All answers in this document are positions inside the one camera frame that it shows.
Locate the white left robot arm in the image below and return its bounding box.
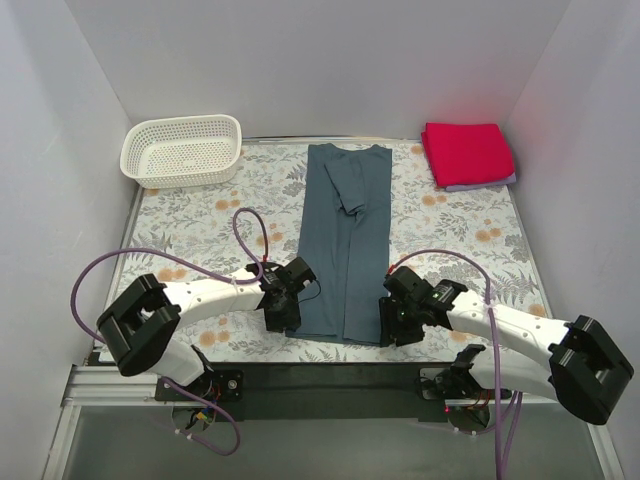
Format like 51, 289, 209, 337
97, 257, 317, 398

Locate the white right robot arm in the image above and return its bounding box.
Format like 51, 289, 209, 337
379, 266, 634, 425

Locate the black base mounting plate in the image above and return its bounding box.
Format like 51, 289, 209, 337
153, 363, 494, 424

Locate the dark teal t shirt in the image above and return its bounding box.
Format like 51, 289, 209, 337
291, 144, 392, 345

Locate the white perforated plastic basket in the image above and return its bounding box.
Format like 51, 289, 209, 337
119, 114, 242, 189

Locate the folded lavender t shirt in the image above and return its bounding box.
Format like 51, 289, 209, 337
436, 169, 517, 192

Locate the aluminium frame rail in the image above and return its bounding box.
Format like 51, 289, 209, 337
42, 362, 626, 480

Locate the folded red t shirt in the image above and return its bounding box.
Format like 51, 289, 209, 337
421, 122, 516, 187

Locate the floral patterned table mat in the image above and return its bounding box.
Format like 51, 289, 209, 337
99, 141, 561, 364

